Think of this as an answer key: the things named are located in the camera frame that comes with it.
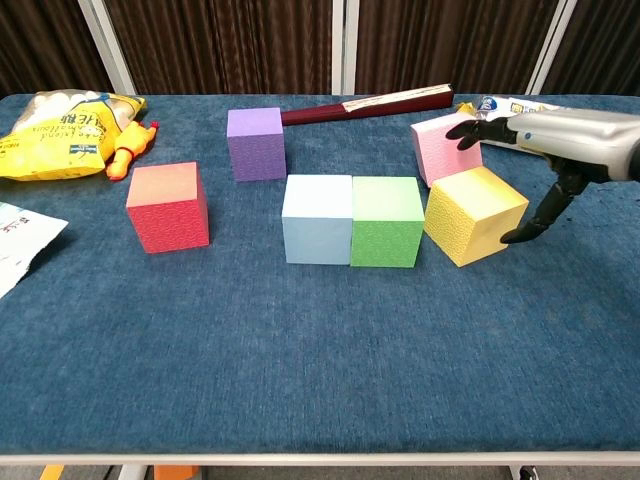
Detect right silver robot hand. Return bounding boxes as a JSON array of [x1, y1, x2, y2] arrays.
[[445, 108, 640, 245]]

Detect pink foam cube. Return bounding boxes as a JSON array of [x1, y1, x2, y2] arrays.
[[410, 111, 485, 189]]

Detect yellow cube block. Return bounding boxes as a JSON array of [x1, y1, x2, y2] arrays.
[[422, 165, 530, 268]]

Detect green foam cube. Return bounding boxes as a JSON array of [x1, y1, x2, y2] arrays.
[[349, 175, 426, 269]]

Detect light blue foam cube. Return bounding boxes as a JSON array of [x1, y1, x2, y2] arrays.
[[281, 174, 354, 265]]

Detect red foam cube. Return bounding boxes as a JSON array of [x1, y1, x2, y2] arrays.
[[125, 161, 210, 255]]

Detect purple foam cube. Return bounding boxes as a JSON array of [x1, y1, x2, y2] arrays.
[[226, 106, 288, 182]]

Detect clear pack of white rolls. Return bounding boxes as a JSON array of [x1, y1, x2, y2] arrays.
[[453, 94, 606, 151]]

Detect brown curtain panel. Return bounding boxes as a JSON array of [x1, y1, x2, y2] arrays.
[[354, 0, 561, 96], [542, 0, 640, 96], [103, 0, 335, 96], [0, 0, 112, 99]]

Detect dark red folded fan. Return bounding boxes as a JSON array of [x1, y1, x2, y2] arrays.
[[280, 82, 455, 127]]

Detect blue felt table cover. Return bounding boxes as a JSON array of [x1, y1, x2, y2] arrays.
[[0, 93, 640, 454]]

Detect yellow rubber chicken toy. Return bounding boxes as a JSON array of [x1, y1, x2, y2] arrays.
[[105, 120, 161, 182]]

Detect yellow snack bag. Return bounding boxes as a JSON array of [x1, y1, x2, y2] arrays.
[[0, 89, 148, 182]]

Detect orange box under table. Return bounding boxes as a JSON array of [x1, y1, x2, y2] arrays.
[[153, 465, 197, 480]]

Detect white snack bag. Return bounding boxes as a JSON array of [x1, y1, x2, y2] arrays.
[[0, 201, 70, 300]]

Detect white partition post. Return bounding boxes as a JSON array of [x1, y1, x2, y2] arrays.
[[527, 0, 584, 96], [331, 0, 359, 96], [76, 0, 140, 97]]

